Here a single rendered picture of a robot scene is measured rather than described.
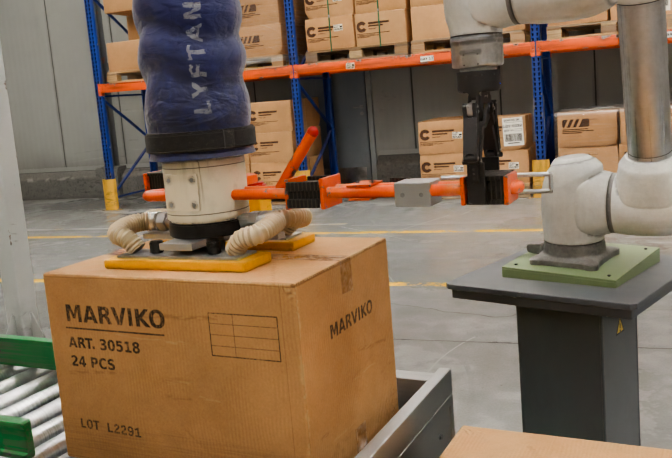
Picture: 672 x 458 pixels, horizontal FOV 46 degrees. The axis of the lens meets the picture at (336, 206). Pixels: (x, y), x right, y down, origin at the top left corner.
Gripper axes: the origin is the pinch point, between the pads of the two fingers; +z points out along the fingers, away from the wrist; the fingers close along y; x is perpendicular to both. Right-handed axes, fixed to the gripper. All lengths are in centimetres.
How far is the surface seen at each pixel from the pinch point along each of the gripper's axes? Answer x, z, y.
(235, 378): -42, 32, 21
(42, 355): -137, 48, -20
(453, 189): -4.5, 0.1, 3.8
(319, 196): -30.5, 0.7, 5.0
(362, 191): -22.0, 0.1, 3.9
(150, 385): -63, 35, 21
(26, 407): -123, 54, 0
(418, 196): -11.1, 1.2, 3.9
